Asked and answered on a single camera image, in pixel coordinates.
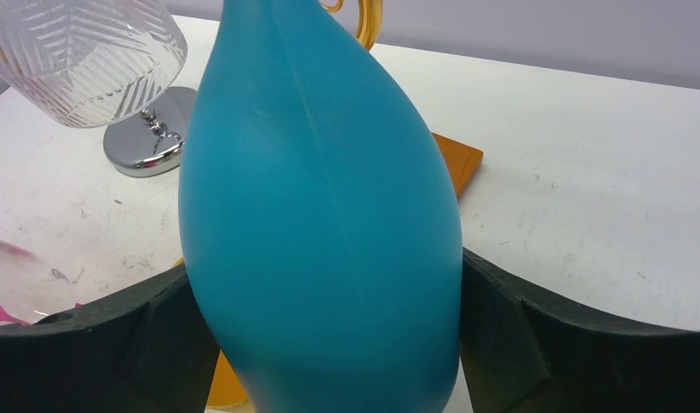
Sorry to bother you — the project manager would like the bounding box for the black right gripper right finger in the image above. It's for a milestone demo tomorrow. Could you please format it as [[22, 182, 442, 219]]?
[[460, 250, 700, 412]]

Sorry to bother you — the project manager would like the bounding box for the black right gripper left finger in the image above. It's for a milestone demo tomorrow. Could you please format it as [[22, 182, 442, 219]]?
[[0, 266, 218, 412]]

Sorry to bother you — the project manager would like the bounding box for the blue plastic wine glass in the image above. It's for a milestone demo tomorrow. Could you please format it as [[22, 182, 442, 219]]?
[[179, 1, 463, 412]]

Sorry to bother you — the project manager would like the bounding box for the clear patterned wine glass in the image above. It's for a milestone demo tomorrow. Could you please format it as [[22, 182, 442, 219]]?
[[0, 1, 187, 128]]

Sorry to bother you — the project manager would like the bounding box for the yellow wine glass at back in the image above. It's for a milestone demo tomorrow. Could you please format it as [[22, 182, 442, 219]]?
[[206, 351, 252, 411]]

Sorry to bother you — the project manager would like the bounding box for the clear small wine glass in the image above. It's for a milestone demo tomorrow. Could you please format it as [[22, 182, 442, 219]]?
[[0, 240, 83, 324]]

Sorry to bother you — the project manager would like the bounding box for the gold wire glass rack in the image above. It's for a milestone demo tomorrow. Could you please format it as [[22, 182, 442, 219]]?
[[290, 1, 483, 217]]

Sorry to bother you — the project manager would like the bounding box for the silver wire glass rack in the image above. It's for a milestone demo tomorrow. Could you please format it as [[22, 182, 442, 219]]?
[[102, 86, 196, 178]]

